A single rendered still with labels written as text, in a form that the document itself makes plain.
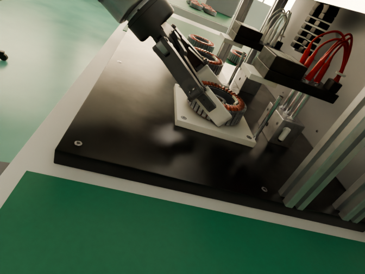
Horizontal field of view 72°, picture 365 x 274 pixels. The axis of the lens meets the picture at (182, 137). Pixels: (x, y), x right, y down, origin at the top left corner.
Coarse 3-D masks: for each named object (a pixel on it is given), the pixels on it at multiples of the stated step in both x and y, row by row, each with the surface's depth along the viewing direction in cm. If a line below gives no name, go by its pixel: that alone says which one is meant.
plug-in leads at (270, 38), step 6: (282, 12) 62; (288, 12) 63; (282, 18) 64; (288, 18) 61; (264, 30) 64; (270, 30) 62; (276, 30) 65; (282, 30) 65; (264, 36) 64; (270, 36) 66; (276, 36) 63; (282, 36) 66; (264, 42) 63; (270, 42) 64; (276, 42) 66; (282, 42) 66
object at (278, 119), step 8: (272, 104) 51; (264, 112) 53; (280, 112) 49; (272, 120) 50; (280, 120) 47; (288, 120) 47; (296, 120) 48; (264, 128) 52; (272, 128) 49; (280, 128) 47; (296, 128) 47; (272, 136) 48; (288, 136) 48; (296, 136) 49; (280, 144) 50; (288, 144) 50
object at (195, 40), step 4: (188, 36) 96; (192, 36) 95; (196, 36) 99; (200, 36) 101; (188, 40) 96; (192, 40) 94; (196, 40) 94; (200, 40) 101; (204, 40) 101; (208, 40) 101; (192, 44) 95; (196, 44) 94; (200, 44) 94; (204, 44) 94; (208, 44) 94; (212, 44) 98; (200, 48) 94; (204, 48) 95; (208, 48) 95; (212, 48) 96
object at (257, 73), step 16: (272, 48) 45; (256, 64) 46; (272, 64) 41; (288, 64) 41; (256, 80) 42; (272, 80) 42; (288, 80) 42; (304, 80) 43; (288, 96) 50; (304, 96) 45; (320, 96) 44; (336, 96) 44; (288, 112) 49
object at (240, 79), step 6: (240, 72) 72; (240, 78) 71; (246, 78) 67; (240, 84) 70; (246, 84) 68; (252, 84) 68; (258, 84) 68; (246, 90) 69; (252, 90) 69; (258, 90) 69
